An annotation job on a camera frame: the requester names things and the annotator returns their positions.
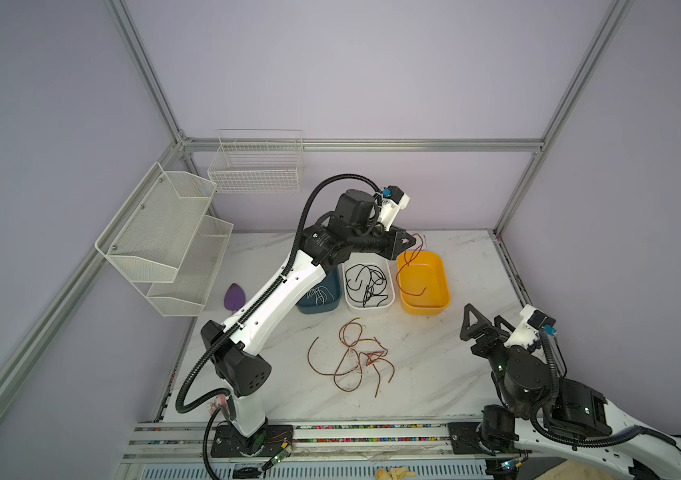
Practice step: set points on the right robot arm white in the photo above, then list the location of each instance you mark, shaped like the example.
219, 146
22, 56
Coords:
541, 411

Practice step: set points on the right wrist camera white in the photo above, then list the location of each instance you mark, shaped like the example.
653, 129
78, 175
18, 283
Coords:
527, 333

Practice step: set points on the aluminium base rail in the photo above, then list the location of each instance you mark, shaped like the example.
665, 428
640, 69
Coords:
310, 450

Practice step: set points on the white mesh two-tier shelf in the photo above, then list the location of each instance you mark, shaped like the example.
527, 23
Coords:
165, 242

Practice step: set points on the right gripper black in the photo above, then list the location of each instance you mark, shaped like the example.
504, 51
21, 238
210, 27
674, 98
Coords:
490, 336

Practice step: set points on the yellow plastic bin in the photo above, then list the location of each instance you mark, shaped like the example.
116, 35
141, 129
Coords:
422, 283

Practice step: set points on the teal plastic bin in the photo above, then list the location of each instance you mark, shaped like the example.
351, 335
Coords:
324, 297

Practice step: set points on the white plastic bin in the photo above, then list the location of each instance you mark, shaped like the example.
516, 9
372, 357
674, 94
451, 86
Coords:
367, 283

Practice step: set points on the white wire basket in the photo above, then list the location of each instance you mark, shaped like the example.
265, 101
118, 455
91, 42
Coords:
257, 161

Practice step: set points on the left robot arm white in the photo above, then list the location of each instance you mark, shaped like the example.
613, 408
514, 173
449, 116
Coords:
345, 214

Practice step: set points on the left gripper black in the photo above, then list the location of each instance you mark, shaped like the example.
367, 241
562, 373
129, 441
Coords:
394, 249

